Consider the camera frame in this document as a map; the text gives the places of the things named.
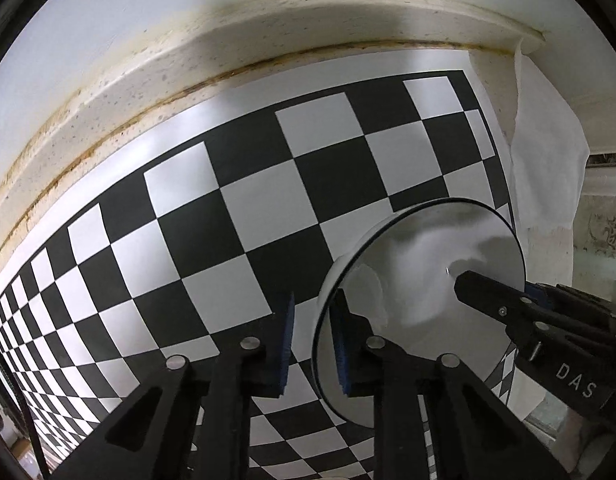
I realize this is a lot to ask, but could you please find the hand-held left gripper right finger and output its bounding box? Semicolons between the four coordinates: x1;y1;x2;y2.
328;287;564;480

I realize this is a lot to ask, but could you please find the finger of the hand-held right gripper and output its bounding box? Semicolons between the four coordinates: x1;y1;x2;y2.
454;270;544;343
525;282;616;326

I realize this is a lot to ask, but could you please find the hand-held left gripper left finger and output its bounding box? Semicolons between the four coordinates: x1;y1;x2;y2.
50;291;296;480

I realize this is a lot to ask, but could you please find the white bowl with dark rim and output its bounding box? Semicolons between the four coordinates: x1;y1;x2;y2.
310;199;526;429

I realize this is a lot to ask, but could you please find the black and white checkered mat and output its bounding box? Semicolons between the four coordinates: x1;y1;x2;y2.
0;50;519;480

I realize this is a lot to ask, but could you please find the white paper tissue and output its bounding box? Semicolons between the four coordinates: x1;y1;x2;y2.
505;42;591;233

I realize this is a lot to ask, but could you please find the white sliding door frame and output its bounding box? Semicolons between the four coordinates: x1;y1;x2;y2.
573;150;616;291

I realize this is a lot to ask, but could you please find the black cable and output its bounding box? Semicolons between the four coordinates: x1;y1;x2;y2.
0;330;51;478

